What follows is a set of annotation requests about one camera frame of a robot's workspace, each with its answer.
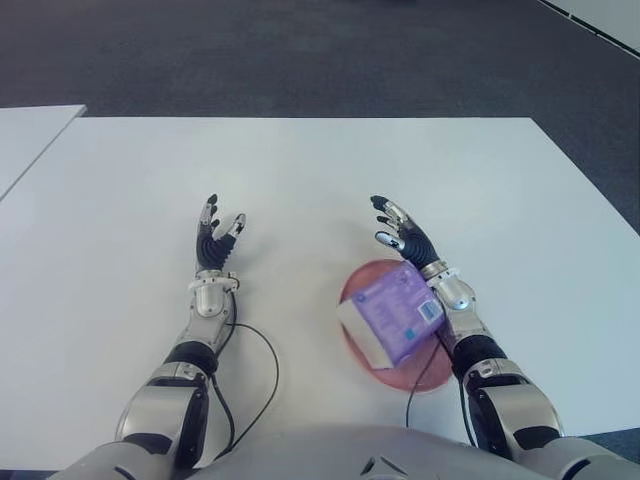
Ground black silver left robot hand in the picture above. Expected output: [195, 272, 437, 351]
[195, 192, 248, 275]

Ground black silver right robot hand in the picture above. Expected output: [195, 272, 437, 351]
[369, 194, 444, 274]

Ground round pink plate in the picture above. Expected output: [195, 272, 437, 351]
[340, 259, 453, 394]

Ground white side table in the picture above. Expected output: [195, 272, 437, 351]
[0, 103, 87, 201]

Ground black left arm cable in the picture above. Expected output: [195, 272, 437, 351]
[209, 292, 280, 459]

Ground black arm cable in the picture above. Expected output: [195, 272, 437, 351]
[209, 292, 280, 459]
[404, 334, 479, 446]

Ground silver robot torso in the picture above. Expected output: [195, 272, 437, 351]
[49, 424, 640, 480]

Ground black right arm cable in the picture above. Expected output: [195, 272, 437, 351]
[404, 334, 479, 446]

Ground purple tissue paper pack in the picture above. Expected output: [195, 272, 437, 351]
[336, 263, 447, 371]

